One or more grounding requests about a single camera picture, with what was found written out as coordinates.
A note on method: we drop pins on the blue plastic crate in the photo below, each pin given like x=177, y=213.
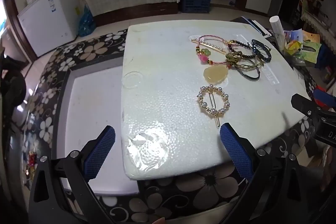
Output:
x=195, y=3

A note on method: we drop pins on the brown television cabinet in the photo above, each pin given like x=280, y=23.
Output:
x=131, y=12

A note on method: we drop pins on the side table with lace cloth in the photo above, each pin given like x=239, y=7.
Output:
x=320, y=23

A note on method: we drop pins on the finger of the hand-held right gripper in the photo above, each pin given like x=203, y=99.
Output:
x=304, y=106

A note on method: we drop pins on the black notebook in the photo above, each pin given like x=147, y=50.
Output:
x=252, y=26

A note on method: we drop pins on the gold pearl bar hair clip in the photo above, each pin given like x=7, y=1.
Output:
x=210, y=46

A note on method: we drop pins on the white chest freezer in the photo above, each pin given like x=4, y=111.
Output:
x=47, y=22

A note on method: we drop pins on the white paper roll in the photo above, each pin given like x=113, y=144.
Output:
x=278, y=29

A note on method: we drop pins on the thin black bangle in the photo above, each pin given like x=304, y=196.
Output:
x=248, y=77

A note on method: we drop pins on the green card packet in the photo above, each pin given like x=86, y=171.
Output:
x=312, y=52

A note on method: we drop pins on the colourful paper packets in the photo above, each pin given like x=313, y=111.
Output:
x=294, y=44

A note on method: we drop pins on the yellow jade pendant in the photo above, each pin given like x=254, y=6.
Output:
x=215, y=74

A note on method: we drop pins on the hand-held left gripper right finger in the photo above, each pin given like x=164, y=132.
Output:
x=235, y=150

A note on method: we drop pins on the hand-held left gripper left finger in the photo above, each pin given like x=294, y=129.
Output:
x=101, y=150

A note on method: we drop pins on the white foam board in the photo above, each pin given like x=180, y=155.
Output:
x=162, y=82

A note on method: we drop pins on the round pearl hair clip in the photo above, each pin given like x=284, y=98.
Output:
x=201, y=103

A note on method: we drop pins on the blue plastic bag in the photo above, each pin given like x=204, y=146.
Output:
x=86, y=22

